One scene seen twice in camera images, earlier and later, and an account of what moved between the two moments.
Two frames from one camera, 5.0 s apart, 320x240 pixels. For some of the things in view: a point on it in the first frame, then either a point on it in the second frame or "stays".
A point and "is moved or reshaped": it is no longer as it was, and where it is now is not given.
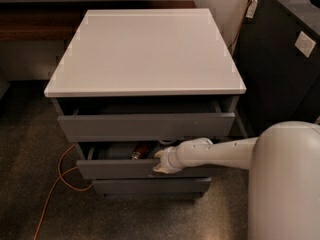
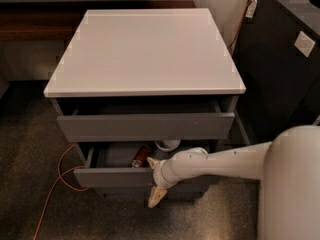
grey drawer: [114, 160] is moved or reshaped
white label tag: [252, 7] stays
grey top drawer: [150, 118] stays
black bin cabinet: [278, 58] stays
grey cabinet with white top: [132, 82] stays
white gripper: [169, 159] → [159, 174]
